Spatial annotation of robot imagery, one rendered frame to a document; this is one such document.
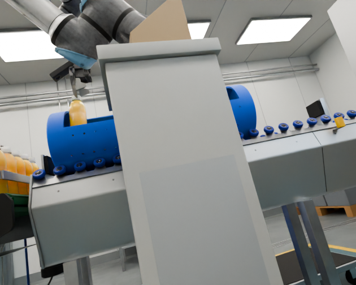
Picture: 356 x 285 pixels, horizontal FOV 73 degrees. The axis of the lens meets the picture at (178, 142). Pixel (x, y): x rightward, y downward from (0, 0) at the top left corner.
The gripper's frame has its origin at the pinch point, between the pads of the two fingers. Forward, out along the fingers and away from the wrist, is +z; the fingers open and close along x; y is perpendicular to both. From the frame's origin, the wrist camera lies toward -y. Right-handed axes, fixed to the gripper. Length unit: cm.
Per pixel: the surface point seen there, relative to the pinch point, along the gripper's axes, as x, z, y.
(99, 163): -5.6, 32.2, 7.0
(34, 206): -7.7, 43.8, -16.8
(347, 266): 45, 112, 134
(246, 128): -4, 28, 71
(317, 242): -3, 81, 88
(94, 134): -8.1, 21.2, 6.9
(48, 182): -5.6, 36.0, -12.1
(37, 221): -6, 49, -17
